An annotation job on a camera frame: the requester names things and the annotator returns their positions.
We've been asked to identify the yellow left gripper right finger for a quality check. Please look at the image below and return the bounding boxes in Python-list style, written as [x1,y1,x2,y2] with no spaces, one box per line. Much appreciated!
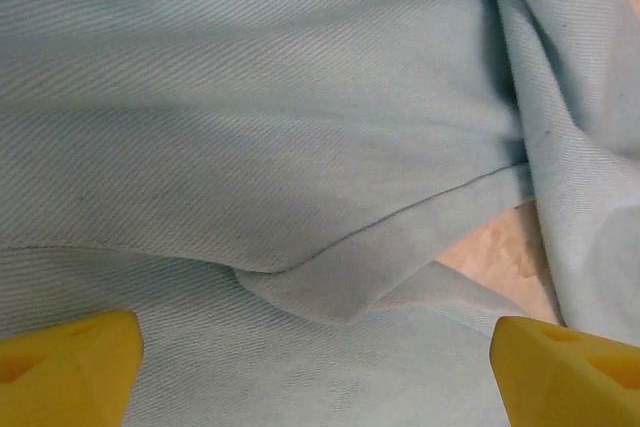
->
[489,316,640,427]

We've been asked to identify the light blue trousers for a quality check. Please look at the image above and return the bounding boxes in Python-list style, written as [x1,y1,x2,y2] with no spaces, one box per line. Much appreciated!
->
[0,0,640,427]

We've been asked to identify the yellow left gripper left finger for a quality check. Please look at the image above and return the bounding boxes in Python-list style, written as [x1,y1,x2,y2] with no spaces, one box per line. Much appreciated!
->
[0,310,145,427]

